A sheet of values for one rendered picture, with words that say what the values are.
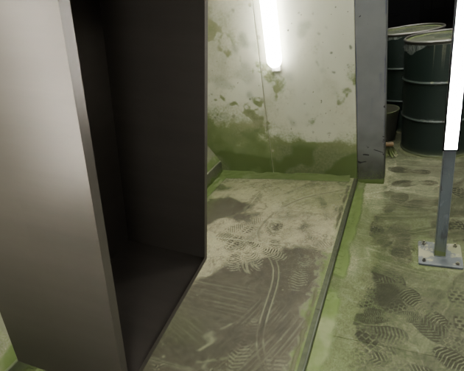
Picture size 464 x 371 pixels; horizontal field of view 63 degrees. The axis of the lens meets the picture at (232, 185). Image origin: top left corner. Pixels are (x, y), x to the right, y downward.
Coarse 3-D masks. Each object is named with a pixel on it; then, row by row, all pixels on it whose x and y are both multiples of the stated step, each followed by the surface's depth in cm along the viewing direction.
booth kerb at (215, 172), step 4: (220, 160) 320; (216, 164) 314; (220, 164) 320; (212, 168) 308; (216, 168) 313; (220, 168) 320; (208, 172) 302; (212, 172) 307; (216, 172) 313; (220, 172) 320; (208, 176) 301; (212, 176) 307; (216, 176) 313; (208, 180) 302; (212, 180) 307; (208, 184) 302; (16, 360) 157; (12, 364) 155; (16, 364) 156; (20, 364) 158; (24, 364) 160; (28, 364) 161; (8, 368) 153; (12, 368) 154; (16, 368) 156; (20, 368) 158; (24, 368) 160; (28, 368) 161; (32, 368) 163; (36, 368) 165
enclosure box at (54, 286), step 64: (0, 0) 56; (64, 0) 55; (128, 0) 111; (192, 0) 106; (0, 64) 62; (64, 64) 58; (128, 64) 121; (192, 64) 114; (0, 128) 68; (64, 128) 64; (128, 128) 132; (192, 128) 125; (0, 192) 76; (64, 192) 71; (128, 192) 146; (192, 192) 137; (0, 256) 87; (64, 256) 80; (128, 256) 149; (192, 256) 150; (64, 320) 91; (128, 320) 122
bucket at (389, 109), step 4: (388, 108) 348; (392, 108) 346; (396, 108) 340; (388, 112) 349; (392, 112) 326; (396, 112) 328; (388, 116) 328; (392, 116) 328; (396, 116) 332; (388, 120) 330; (392, 120) 330; (396, 120) 334; (388, 124) 332; (392, 124) 333; (396, 124) 339; (388, 128) 334; (392, 128) 335; (388, 132) 336; (392, 132) 337; (388, 136) 338; (392, 136) 340; (388, 140) 340; (392, 140) 342
